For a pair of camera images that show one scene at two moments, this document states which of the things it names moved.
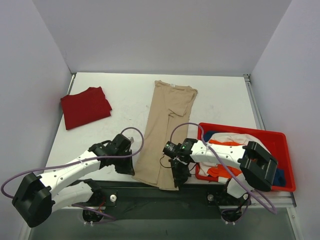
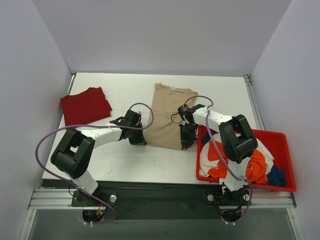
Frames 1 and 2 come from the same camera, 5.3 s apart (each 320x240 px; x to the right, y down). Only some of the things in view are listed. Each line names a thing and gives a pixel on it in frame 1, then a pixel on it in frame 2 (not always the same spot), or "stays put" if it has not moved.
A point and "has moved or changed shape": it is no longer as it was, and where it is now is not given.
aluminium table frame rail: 256,111 stays put
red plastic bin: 275,141 stays put
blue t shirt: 279,178 stays put
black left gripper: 124,164 -> 136,136
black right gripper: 180,170 -> 187,135
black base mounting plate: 129,200 stays put
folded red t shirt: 85,107 stays put
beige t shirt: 166,120 has moved or changed shape
